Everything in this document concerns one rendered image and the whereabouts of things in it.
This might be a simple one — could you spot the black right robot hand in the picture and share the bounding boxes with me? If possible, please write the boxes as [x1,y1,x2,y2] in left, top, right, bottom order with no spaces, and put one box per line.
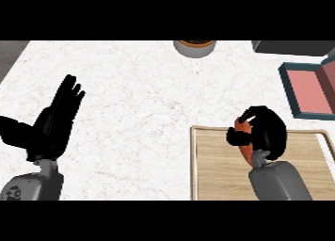
[226,105,289,162]

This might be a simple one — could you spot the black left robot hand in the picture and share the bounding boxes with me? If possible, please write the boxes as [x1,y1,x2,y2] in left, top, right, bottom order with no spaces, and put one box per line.
[0,73,87,163]

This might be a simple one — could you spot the pale wooden tray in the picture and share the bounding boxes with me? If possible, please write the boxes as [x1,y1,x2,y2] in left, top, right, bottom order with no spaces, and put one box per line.
[189,125,335,201]

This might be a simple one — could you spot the teal and pink open box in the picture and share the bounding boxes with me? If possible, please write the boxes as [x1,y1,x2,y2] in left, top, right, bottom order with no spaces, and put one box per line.
[278,50,335,121]

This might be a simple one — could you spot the dark grey flat appliance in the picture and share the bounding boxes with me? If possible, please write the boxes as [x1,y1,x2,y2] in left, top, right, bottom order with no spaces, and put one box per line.
[251,40,335,57]

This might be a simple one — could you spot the grey cup with orange rim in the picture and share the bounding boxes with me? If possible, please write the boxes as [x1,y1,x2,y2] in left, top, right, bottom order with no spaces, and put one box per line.
[173,40,219,59]

